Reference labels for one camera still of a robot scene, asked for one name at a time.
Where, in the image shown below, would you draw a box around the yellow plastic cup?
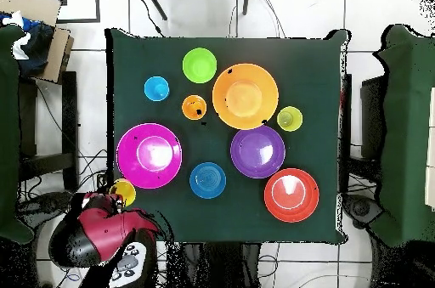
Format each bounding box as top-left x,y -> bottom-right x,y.
109,178 -> 138,207

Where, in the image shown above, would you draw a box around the large pink plastic bowl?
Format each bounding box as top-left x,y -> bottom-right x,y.
116,121 -> 184,190

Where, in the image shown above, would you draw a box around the small blue plastic bowl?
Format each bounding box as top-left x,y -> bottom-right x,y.
189,161 -> 228,200

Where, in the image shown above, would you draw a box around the black wooden stool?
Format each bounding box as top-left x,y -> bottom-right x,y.
18,70 -> 79,194

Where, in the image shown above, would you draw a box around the blue plastic cup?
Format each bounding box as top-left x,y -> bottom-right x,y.
143,76 -> 171,103

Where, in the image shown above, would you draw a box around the orange plastic cup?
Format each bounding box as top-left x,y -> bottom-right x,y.
180,94 -> 208,121

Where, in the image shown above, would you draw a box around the green cloth covered table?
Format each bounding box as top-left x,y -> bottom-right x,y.
0,24 -> 35,245
371,24 -> 435,248

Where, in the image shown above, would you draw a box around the purple plastic bowl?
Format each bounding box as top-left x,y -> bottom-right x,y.
229,125 -> 286,180

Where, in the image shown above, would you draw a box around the small green plastic bowl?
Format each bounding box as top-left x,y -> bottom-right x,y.
182,47 -> 218,84

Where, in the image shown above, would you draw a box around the large orange plastic bowl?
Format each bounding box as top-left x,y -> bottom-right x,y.
212,62 -> 280,131

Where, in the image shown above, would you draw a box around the blue and white clothes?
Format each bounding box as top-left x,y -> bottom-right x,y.
0,9 -> 55,78

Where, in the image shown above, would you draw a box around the red plastic bowl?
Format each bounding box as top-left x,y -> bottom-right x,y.
263,167 -> 320,223

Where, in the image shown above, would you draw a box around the pale yellow-green plastic cup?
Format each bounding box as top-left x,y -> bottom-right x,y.
275,105 -> 304,133

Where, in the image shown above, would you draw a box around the brown cardboard box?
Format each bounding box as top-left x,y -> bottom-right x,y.
0,0 -> 75,84

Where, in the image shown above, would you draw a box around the dark green table cloth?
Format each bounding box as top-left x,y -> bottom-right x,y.
105,27 -> 351,245

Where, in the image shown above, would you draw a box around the tangle of floor cables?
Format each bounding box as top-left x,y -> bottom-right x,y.
16,148 -> 113,288

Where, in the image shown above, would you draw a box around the black cable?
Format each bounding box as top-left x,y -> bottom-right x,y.
133,0 -> 165,37

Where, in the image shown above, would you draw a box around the black metal frame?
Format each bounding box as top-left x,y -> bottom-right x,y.
49,0 -> 102,25

